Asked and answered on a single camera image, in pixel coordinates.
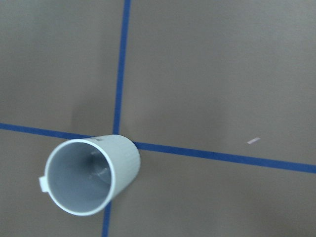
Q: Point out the white mug dark interior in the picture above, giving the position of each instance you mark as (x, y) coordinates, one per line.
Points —
(82, 176)

